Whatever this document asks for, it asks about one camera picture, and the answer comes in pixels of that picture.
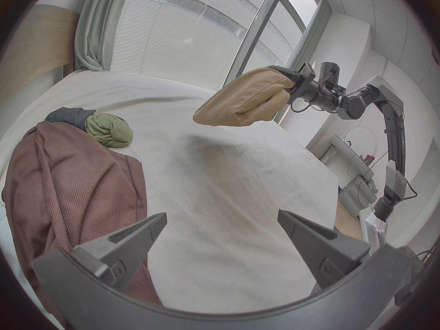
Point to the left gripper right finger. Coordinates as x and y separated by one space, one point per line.
323 253

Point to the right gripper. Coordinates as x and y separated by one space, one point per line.
306 93

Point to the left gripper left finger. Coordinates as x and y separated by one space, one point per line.
130 249

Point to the tan shorts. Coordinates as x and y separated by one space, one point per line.
247 98

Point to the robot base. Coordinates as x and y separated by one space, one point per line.
376 229

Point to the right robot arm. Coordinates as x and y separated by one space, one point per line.
392 91

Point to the bed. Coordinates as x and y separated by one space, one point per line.
223 184

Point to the brown knit garment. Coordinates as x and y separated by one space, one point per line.
68 201

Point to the white small table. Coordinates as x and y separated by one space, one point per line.
343 148

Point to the window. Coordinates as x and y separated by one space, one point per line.
189 29

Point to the green garment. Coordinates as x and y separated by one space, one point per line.
110 132

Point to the black garment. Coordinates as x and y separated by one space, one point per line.
65 115

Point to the grey-green curtain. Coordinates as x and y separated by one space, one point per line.
92 29

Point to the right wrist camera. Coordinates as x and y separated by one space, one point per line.
307 70

